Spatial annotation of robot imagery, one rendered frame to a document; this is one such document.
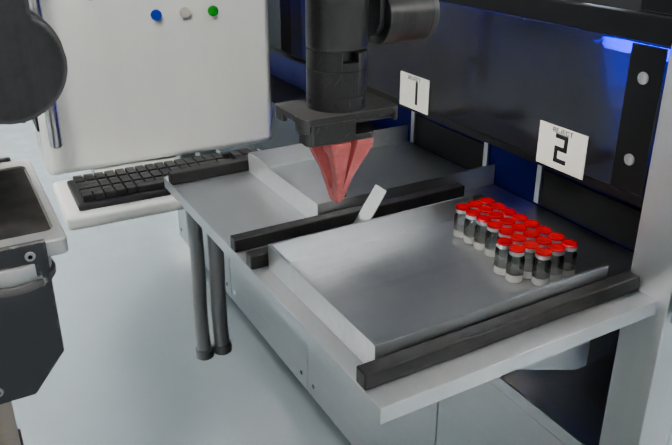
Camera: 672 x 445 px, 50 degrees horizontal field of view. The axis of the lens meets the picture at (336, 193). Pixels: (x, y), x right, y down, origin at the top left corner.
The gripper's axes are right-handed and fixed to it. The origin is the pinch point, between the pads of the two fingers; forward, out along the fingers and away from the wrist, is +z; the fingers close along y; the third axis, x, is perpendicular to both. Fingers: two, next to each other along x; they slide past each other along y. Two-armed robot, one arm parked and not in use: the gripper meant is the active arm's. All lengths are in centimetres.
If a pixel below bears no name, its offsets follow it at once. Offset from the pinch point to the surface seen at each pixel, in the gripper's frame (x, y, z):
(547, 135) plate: 9.2, 38.4, 2.8
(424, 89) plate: 38, 38, 3
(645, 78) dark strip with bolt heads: -4.6, 38.3, -8.1
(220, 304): 97, 21, 72
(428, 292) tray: 3.6, 15.3, 17.8
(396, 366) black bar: -8.5, 2.2, 16.3
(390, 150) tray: 50, 40, 18
